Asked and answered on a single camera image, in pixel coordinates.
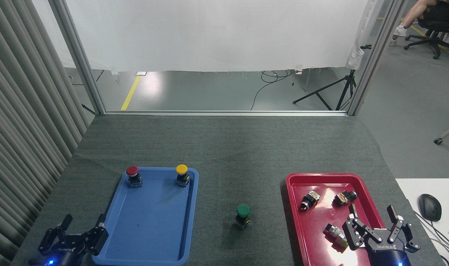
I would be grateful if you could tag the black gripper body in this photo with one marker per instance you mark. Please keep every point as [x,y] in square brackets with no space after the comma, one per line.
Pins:
[389,255]
[65,256]

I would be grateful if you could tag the black tripod stand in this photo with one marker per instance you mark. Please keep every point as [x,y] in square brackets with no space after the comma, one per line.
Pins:
[346,87]

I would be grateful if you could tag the red push button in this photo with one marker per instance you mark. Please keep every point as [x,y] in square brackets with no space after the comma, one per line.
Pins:
[132,171]

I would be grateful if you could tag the silver frame rail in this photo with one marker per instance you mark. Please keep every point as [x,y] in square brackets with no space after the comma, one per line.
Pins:
[224,113]

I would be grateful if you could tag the black office chair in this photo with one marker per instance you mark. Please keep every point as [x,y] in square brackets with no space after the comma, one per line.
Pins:
[437,27]

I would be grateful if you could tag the silver frame post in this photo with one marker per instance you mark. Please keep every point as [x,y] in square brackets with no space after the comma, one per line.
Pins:
[78,55]
[376,55]

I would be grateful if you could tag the silver switch with green end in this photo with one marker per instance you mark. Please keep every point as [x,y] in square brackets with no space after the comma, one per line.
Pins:
[333,232]

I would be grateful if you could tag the dark grey felt table cloth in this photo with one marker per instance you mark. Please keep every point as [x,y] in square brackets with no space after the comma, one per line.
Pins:
[239,155]

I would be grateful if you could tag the black switch with brown base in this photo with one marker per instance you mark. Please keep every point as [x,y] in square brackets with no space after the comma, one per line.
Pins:
[344,198]

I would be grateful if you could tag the person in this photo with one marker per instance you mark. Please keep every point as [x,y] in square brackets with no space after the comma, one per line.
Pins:
[413,14]

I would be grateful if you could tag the green push button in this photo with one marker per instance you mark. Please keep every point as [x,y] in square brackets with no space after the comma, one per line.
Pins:
[243,210]

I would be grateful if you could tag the yellow push button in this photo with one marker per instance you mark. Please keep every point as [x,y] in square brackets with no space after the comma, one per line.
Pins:
[181,169]

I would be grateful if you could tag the blue plastic tray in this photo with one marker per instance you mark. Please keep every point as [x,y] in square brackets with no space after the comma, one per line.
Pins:
[150,221]

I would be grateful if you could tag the black computer mouse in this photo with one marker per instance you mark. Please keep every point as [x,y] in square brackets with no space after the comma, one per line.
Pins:
[429,207]

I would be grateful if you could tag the grey pleated curtain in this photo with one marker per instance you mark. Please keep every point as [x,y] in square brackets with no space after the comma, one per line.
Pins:
[21,111]

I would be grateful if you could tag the white side table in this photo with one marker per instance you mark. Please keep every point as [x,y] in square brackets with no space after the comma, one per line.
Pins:
[409,186]

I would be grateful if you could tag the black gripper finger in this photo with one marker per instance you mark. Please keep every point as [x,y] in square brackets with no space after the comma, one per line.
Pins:
[354,234]
[407,234]
[97,238]
[52,240]

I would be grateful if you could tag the black knob selector switch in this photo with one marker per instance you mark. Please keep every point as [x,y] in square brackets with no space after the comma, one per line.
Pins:
[307,201]

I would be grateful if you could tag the white hanging sheet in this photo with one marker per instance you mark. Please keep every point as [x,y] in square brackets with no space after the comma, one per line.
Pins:
[209,33]

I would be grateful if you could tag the red plastic tray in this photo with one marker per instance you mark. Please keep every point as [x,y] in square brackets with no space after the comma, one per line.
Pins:
[317,221]

